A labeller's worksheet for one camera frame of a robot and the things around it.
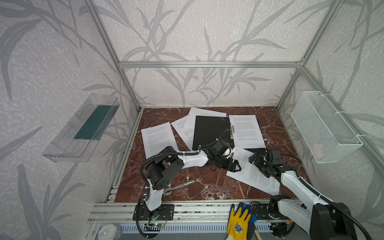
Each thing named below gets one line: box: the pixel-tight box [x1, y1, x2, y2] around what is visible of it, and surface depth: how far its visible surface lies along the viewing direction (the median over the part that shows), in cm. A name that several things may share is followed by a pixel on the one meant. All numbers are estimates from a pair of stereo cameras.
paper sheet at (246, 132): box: [229, 114, 266, 149], surface depth 107 cm
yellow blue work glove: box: [227, 202, 258, 240], surface depth 71 cm
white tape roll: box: [98, 223, 123, 240], surface depth 66 cm
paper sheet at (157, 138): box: [141, 121, 179, 160], surface depth 105 cm
